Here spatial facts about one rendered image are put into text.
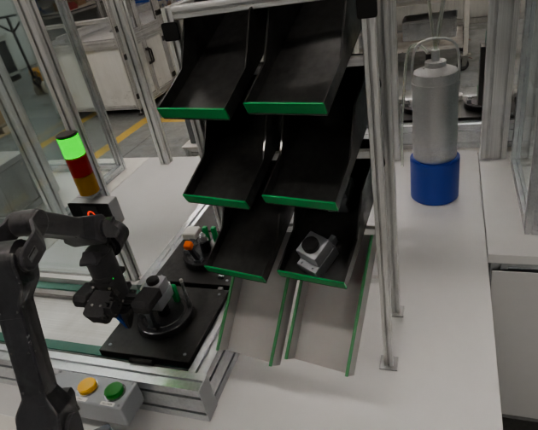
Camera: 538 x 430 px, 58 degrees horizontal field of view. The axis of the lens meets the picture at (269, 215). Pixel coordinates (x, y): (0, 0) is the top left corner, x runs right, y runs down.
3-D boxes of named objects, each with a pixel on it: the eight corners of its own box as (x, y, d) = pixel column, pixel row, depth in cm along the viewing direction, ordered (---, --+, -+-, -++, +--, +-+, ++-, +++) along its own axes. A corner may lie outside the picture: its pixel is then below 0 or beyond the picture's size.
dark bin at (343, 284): (347, 289, 84) (336, 270, 79) (280, 276, 91) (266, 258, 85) (385, 163, 97) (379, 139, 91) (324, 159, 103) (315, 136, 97)
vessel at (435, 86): (458, 165, 152) (462, 40, 132) (411, 165, 156) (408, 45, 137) (457, 145, 163) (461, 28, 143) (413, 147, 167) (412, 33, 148)
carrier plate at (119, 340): (190, 368, 107) (188, 362, 105) (101, 355, 115) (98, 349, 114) (230, 295, 125) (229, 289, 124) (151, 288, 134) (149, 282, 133)
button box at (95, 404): (128, 427, 102) (119, 408, 99) (50, 411, 109) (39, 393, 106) (145, 399, 108) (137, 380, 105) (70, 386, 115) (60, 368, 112)
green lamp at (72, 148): (77, 159, 112) (68, 140, 110) (60, 159, 114) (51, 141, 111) (90, 150, 116) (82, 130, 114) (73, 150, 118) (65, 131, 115)
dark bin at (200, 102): (230, 121, 73) (208, 84, 68) (163, 119, 79) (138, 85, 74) (290, 2, 85) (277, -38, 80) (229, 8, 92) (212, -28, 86)
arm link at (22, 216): (23, 270, 65) (19, 193, 66) (-33, 277, 66) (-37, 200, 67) (118, 268, 94) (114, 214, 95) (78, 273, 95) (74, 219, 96)
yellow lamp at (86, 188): (92, 196, 117) (84, 178, 115) (75, 196, 119) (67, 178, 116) (103, 186, 121) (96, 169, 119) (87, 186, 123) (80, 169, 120)
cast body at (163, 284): (161, 311, 113) (153, 288, 109) (146, 310, 115) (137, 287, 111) (178, 287, 120) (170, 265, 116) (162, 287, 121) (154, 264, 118)
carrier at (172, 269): (232, 292, 127) (222, 253, 120) (154, 285, 135) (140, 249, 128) (261, 239, 146) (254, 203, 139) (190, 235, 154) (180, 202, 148)
